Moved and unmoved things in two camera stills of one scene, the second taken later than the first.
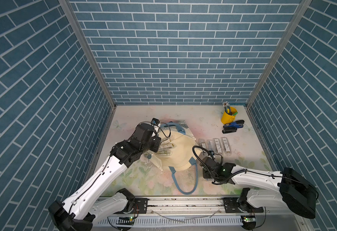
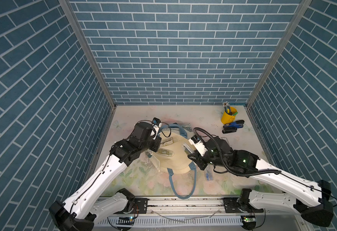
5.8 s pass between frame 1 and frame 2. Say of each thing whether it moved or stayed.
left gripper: stayed
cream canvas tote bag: moved
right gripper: moved
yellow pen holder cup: stayed
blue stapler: stayed
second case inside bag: stayed
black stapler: stayed
